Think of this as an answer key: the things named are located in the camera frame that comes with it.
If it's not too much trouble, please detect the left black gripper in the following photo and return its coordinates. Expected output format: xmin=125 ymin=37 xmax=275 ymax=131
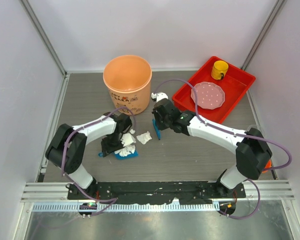
xmin=101 ymin=133 xmax=125 ymax=156

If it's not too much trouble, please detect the paper scrap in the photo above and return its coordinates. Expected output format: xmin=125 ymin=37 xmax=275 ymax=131
xmin=114 ymin=145 xmax=136 ymax=157
xmin=136 ymin=131 xmax=152 ymax=145

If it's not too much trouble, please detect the blue dustpan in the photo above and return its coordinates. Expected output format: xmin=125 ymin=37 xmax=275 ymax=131
xmin=113 ymin=150 xmax=138 ymax=160

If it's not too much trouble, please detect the blue hand brush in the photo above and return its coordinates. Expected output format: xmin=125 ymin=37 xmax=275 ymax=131
xmin=152 ymin=119 xmax=161 ymax=140

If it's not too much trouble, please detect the orange plastic bucket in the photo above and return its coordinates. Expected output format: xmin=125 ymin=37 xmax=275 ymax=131
xmin=103 ymin=55 xmax=152 ymax=115

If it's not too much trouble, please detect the red plastic tray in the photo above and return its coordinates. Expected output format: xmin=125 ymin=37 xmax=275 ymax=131
xmin=172 ymin=55 xmax=256 ymax=125

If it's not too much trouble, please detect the orange plastic bowl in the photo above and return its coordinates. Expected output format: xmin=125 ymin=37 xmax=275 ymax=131
xmin=262 ymin=159 xmax=272 ymax=173

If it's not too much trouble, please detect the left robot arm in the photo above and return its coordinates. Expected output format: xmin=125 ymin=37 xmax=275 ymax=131
xmin=45 ymin=112 xmax=132 ymax=200

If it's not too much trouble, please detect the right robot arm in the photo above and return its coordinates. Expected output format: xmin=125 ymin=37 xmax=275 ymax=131
xmin=152 ymin=97 xmax=272 ymax=198

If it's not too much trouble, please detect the pink dotted plate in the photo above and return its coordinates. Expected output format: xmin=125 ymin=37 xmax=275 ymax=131
xmin=190 ymin=81 xmax=225 ymax=110

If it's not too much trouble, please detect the yellow mug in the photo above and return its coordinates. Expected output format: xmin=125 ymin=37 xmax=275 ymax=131
xmin=211 ymin=60 xmax=229 ymax=80

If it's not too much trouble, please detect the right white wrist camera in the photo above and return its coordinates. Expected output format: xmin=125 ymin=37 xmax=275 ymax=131
xmin=151 ymin=92 xmax=168 ymax=102

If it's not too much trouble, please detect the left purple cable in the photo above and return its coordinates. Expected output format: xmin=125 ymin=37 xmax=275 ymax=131
xmin=61 ymin=106 xmax=138 ymax=216

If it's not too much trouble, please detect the purple cable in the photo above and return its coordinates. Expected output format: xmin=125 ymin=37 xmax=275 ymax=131
xmin=61 ymin=106 xmax=138 ymax=216
xmin=152 ymin=79 xmax=292 ymax=220

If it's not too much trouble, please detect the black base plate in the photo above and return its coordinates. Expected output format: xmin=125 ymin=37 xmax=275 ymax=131
xmin=66 ymin=181 xmax=246 ymax=205

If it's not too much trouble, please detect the aluminium frame rail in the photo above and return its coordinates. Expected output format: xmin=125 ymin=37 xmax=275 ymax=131
xmin=21 ymin=180 xmax=294 ymax=216

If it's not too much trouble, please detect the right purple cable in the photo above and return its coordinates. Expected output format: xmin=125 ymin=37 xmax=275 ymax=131
xmin=152 ymin=79 xmax=292 ymax=220

